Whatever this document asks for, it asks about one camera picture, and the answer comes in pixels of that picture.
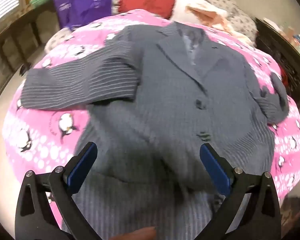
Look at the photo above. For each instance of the group of plastic bottles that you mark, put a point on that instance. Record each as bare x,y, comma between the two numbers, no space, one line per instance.
297,42

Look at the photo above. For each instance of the dark carved wooden cabinet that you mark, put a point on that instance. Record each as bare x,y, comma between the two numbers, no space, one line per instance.
272,42

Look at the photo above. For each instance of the red heart pillow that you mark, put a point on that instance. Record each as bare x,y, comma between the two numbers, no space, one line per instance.
150,1

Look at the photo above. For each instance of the grey striped suit jacket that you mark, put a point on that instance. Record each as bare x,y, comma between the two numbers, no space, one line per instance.
165,92

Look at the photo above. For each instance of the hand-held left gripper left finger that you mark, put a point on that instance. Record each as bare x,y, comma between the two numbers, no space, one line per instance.
81,170

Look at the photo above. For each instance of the red cloth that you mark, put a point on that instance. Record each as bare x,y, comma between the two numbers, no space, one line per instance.
285,77

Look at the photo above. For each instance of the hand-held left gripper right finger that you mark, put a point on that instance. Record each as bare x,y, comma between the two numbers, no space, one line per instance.
215,172

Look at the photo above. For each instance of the pink penguin print blanket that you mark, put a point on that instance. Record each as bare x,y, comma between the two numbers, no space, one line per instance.
40,135

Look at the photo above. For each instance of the purple shopping bag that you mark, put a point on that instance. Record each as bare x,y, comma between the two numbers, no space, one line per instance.
85,2

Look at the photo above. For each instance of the green plastic basin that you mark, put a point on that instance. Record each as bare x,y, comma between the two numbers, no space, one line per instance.
40,0

